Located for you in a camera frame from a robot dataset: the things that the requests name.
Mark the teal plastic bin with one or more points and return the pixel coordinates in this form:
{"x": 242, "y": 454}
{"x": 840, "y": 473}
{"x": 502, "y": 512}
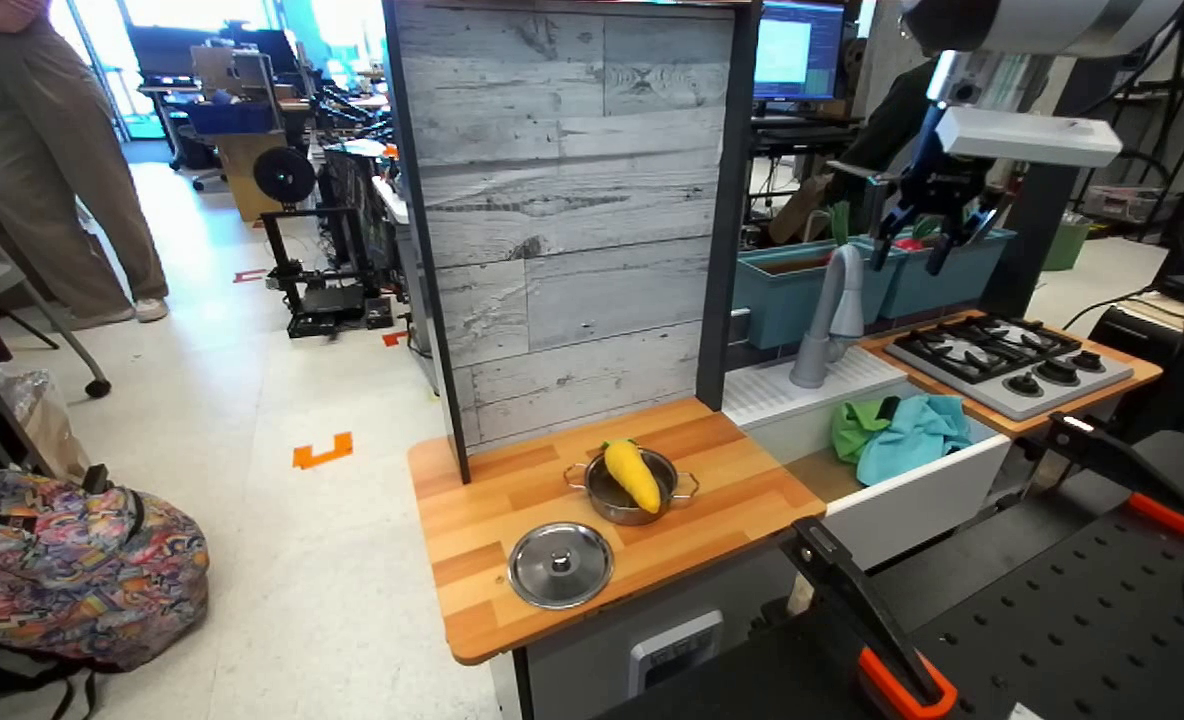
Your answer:
{"x": 774, "y": 293}
{"x": 972, "y": 283}

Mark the round metal pot lid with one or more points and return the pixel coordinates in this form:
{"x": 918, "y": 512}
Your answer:
{"x": 538, "y": 565}

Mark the grey toy stove hob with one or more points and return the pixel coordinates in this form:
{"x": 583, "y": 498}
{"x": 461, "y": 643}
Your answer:
{"x": 1004, "y": 388}

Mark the grey office chair base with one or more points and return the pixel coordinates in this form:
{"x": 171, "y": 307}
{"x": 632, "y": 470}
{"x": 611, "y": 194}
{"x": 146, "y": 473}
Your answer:
{"x": 33, "y": 320}

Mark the light blue cloth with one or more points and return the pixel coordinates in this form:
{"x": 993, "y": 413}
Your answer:
{"x": 915, "y": 442}

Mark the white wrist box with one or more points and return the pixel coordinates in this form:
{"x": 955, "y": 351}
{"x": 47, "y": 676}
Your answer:
{"x": 1033, "y": 132}

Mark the white toy sink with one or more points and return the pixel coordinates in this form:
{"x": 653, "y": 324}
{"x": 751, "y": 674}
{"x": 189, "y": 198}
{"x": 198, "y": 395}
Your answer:
{"x": 924, "y": 507}

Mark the yellow banana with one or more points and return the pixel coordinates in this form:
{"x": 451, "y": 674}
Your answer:
{"x": 632, "y": 476}

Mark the green cloth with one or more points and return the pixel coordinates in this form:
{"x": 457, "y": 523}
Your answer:
{"x": 852, "y": 428}

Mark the black filament spool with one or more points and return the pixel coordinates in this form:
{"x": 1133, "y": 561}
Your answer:
{"x": 283, "y": 174}

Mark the black orange-tipped clamp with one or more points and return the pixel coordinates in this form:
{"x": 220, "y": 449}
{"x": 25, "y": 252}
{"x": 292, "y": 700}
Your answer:
{"x": 856, "y": 601}
{"x": 1115, "y": 463}

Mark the grey wood-pattern back panel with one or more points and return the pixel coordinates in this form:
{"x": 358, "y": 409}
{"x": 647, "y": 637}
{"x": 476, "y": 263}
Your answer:
{"x": 564, "y": 203}

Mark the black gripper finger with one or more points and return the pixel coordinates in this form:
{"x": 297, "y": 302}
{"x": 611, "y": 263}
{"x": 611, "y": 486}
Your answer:
{"x": 955, "y": 243}
{"x": 889, "y": 227}

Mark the small metal pot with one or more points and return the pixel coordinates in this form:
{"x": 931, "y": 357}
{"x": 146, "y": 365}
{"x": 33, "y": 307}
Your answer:
{"x": 607, "y": 503}

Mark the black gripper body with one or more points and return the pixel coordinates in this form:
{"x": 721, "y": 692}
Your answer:
{"x": 945, "y": 174}

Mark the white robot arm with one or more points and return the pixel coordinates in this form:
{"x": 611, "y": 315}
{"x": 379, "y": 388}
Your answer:
{"x": 1047, "y": 20}

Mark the computer monitor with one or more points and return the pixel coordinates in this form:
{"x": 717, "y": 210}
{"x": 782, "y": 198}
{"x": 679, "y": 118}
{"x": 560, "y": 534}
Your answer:
{"x": 794, "y": 52}

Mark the black 3D printer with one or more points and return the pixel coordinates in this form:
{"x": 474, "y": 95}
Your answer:
{"x": 325, "y": 302}

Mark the standing person in khaki trousers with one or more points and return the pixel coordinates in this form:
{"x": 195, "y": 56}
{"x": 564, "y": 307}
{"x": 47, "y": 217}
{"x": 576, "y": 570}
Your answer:
{"x": 47, "y": 132}

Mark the small green bin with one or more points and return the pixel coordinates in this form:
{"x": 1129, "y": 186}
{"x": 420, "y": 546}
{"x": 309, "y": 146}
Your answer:
{"x": 1065, "y": 247}

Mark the colourful patterned backpack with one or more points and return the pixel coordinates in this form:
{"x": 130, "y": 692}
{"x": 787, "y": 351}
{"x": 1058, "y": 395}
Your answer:
{"x": 73, "y": 561}

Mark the black perforated table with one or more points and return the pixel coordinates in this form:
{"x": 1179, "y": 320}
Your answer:
{"x": 1084, "y": 626}

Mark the grey toy tap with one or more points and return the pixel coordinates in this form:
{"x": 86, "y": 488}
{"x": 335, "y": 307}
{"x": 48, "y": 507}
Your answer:
{"x": 835, "y": 320}

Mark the green toy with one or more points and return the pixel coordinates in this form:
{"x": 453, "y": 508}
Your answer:
{"x": 837, "y": 227}

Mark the wooden toy kitchen counter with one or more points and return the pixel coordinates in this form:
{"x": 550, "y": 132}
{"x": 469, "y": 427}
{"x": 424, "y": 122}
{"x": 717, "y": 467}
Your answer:
{"x": 515, "y": 507}

